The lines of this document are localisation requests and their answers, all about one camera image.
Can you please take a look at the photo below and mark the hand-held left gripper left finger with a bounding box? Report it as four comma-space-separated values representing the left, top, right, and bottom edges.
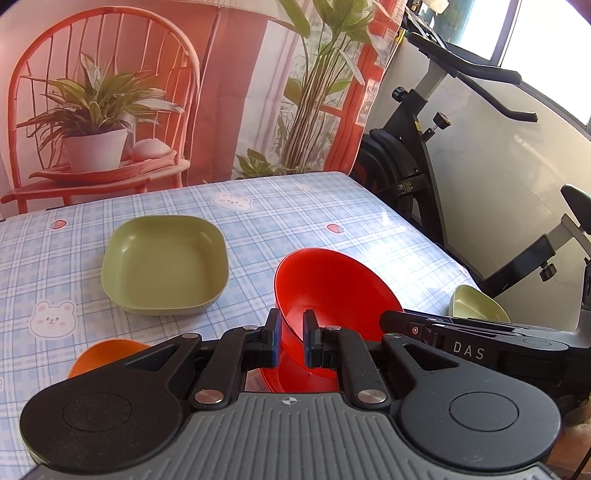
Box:
122, 308, 283, 411

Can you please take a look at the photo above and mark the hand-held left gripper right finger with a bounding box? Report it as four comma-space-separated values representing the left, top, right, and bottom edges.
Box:
302, 310, 455, 411

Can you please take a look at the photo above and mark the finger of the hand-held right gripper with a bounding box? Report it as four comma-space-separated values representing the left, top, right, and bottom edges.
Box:
379, 310, 446, 346

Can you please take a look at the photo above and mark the red bowl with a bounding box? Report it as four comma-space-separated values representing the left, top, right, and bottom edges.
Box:
259, 248, 404, 394

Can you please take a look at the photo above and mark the small green bowl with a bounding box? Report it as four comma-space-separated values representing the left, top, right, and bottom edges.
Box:
448, 285, 511, 324

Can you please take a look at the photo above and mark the blue plaid tablecloth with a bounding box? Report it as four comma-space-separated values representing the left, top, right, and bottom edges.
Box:
0, 172, 483, 467

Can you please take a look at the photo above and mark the green square plate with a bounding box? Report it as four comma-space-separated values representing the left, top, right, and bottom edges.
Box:
101, 215, 230, 317

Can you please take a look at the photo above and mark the orange bowl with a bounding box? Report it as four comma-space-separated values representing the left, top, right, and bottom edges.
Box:
67, 339, 153, 379

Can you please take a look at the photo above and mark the black exercise bike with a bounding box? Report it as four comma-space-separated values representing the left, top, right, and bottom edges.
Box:
350, 9, 591, 416

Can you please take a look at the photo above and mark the window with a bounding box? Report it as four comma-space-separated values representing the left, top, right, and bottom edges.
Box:
496, 0, 591, 137

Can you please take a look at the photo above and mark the printed wall backdrop cloth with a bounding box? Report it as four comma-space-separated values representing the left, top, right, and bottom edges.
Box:
0, 0, 410, 220

